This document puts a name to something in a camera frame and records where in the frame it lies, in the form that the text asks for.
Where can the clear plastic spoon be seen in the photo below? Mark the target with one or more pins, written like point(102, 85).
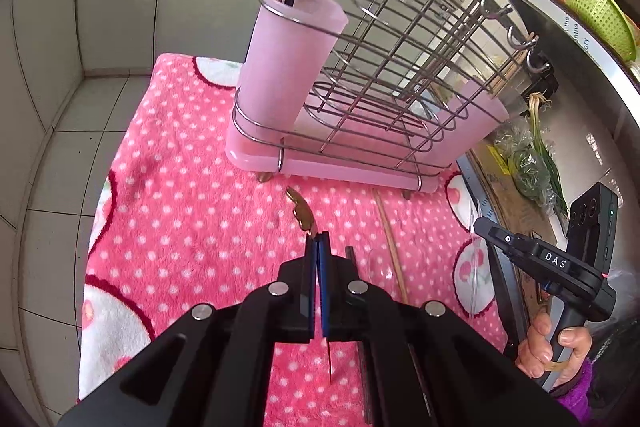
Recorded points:
point(380, 264)

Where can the person's right hand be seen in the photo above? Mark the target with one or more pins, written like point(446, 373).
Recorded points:
point(532, 347)

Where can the metal shelf rack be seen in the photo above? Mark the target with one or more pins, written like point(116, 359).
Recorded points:
point(560, 32)

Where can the plastic bag of vegetables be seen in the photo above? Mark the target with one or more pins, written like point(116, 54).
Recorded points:
point(525, 167)

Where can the person's right forearm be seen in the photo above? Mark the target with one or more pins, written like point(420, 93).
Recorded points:
point(575, 397)

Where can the small bronze spoon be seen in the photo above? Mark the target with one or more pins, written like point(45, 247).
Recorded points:
point(300, 212)

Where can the wooden chopstick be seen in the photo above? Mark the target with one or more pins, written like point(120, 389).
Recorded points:
point(391, 247)

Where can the black blender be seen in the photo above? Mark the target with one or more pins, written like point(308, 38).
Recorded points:
point(542, 77)

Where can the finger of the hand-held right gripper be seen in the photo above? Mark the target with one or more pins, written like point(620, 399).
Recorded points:
point(505, 241)

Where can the pink polka-dot blanket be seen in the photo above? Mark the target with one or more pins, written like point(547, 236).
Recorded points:
point(200, 232)

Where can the dark chopstick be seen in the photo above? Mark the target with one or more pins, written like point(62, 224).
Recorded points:
point(351, 254)

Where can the cardboard box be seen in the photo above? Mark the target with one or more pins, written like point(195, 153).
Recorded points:
point(510, 217)

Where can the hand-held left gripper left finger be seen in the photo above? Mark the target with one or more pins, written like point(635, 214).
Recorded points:
point(311, 287)

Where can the green plastic basket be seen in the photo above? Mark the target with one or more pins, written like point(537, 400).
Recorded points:
point(600, 14)

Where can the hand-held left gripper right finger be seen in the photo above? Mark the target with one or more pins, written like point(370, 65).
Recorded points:
point(325, 287)

